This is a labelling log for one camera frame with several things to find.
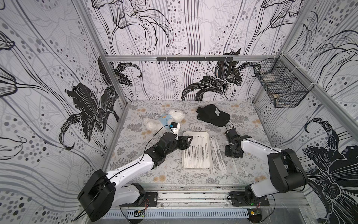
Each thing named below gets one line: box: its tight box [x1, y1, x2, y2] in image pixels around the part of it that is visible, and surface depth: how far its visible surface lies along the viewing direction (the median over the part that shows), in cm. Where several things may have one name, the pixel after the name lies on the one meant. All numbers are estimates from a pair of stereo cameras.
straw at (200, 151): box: [199, 135, 202, 169], surface depth 92 cm
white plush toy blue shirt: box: [143, 108, 186, 131], surface depth 100 cm
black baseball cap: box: [196, 104, 231, 127], surface depth 107 cm
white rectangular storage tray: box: [182, 131, 213, 170], surface depth 90 cm
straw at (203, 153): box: [201, 137, 206, 169], surface depth 90 cm
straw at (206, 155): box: [204, 142, 210, 169], surface depth 90 cm
